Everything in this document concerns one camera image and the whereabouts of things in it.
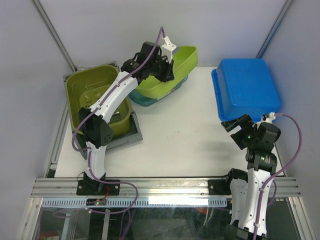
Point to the aluminium corner post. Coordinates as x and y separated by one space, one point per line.
285 8
53 33

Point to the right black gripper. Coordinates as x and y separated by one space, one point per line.
244 121

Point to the large blue plastic container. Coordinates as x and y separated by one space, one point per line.
244 86

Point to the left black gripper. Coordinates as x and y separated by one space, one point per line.
168 74

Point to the aluminium front rail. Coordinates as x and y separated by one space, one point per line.
146 187

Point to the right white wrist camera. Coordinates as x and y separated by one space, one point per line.
268 118

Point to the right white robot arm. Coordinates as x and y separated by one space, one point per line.
250 189

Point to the white slotted cable duct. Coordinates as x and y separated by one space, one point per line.
141 202

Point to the lime green plastic tub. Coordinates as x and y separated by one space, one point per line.
185 60

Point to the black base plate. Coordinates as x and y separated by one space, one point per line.
218 187
98 188

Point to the teal plastic tub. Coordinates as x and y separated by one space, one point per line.
144 101

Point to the right aluminium corner post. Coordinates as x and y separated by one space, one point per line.
285 8

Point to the left aluminium corner post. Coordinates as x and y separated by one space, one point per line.
53 33

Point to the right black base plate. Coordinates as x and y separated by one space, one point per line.
218 187

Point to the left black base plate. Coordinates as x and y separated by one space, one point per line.
98 188

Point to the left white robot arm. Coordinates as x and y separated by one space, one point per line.
94 121

